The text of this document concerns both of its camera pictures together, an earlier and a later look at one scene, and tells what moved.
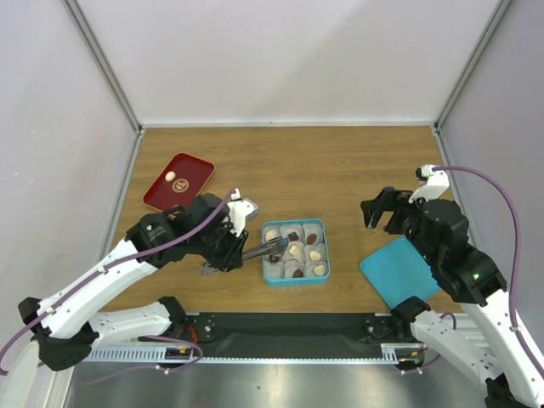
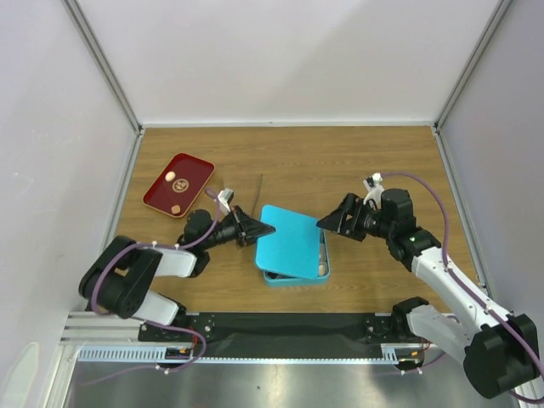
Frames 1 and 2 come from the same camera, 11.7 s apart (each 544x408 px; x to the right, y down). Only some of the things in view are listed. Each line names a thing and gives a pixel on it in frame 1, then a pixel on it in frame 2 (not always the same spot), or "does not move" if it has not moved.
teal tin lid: (399, 271) → (292, 248)
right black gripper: (389, 199) → (336, 220)
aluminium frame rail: (151, 354) does not move
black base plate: (292, 335) does not move
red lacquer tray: (181, 179) does not move
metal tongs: (272, 246) → (257, 196)
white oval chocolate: (170, 176) does not move
